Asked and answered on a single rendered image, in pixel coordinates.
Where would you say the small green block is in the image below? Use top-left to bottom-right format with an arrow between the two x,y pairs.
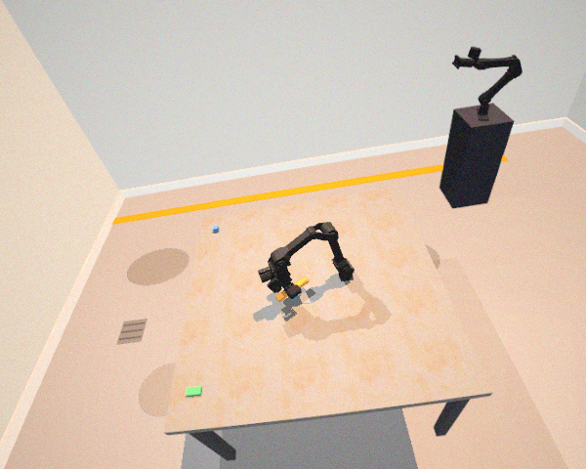
186,386 -> 202,397

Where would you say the orange bar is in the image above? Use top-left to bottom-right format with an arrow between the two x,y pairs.
275,277 -> 309,302

